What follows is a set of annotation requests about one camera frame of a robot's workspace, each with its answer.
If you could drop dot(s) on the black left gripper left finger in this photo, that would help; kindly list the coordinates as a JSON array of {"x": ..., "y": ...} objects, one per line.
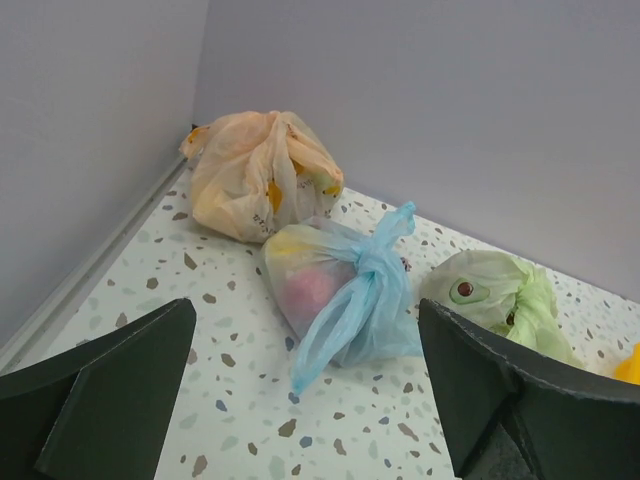
[{"x": 100, "y": 410}]

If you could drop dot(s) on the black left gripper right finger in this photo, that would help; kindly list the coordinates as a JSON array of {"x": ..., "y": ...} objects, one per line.
[{"x": 508, "y": 412}]

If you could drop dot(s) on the light blue plastic bag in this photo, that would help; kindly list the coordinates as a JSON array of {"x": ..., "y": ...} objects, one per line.
[{"x": 344, "y": 294}]

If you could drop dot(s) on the green avocado plastic bag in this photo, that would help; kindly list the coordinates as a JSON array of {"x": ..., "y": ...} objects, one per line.
[{"x": 501, "y": 293}]

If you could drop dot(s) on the orange plastic bag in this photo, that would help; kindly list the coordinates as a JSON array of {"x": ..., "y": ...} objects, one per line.
[{"x": 257, "y": 173}]

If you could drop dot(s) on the yellow plastic tray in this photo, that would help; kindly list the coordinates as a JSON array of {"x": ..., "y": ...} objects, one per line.
[{"x": 629, "y": 370}]

